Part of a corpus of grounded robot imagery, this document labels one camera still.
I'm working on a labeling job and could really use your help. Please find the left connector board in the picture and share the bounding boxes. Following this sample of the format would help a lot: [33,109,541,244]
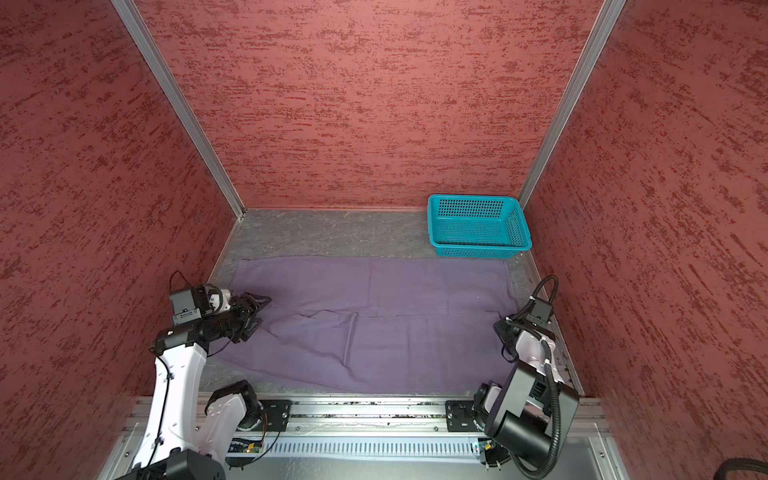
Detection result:
[228,438,264,455]

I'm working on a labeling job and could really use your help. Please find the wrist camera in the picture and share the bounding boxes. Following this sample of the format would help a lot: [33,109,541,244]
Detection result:
[526,298,553,327]
[170,283,232,326]

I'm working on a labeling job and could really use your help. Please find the connector board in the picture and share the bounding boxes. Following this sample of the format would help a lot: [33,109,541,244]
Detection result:
[477,439,510,469]
[228,438,264,455]

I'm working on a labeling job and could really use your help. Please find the purple trousers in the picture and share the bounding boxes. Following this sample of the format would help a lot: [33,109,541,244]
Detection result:
[213,256,517,394]

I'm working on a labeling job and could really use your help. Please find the aluminium front rail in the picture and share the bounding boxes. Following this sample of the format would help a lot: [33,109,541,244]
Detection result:
[123,395,610,438]

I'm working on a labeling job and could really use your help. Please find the aluminium corner post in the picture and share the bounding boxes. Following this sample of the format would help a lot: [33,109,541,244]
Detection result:
[111,0,247,222]
[518,0,626,209]

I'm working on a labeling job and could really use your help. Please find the white slotted cable duct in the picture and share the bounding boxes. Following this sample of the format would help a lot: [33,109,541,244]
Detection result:
[227,437,480,462]

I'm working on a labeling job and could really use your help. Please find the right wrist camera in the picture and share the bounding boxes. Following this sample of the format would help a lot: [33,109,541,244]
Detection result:
[526,298,553,327]

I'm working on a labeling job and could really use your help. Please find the left aluminium corner post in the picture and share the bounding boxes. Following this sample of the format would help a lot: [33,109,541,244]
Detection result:
[111,0,247,222]

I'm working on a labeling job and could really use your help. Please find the right aluminium corner post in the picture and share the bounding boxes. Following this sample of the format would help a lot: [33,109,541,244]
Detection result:
[518,0,626,209]

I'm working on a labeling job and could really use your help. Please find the right connector board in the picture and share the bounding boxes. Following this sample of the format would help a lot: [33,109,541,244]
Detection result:
[477,439,510,469]

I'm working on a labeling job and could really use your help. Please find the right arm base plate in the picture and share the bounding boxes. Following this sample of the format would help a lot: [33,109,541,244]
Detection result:
[445,400,484,433]

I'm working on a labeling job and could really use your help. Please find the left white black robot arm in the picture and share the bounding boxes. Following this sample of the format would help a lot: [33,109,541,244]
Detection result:
[125,283,271,479]

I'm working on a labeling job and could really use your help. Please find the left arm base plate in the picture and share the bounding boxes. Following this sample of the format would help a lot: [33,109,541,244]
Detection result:
[255,399,293,432]

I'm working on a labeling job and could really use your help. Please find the teal plastic basket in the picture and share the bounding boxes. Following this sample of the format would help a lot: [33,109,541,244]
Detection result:
[427,194,533,259]

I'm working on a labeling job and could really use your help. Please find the black cable bottom right corner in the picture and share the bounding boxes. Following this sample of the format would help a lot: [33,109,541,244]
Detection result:
[712,457,768,480]

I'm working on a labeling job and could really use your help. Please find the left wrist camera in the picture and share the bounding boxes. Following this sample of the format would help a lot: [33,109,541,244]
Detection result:
[170,283,232,326]

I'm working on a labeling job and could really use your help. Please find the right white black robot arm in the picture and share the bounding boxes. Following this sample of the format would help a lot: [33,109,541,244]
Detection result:
[473,317,579,479]

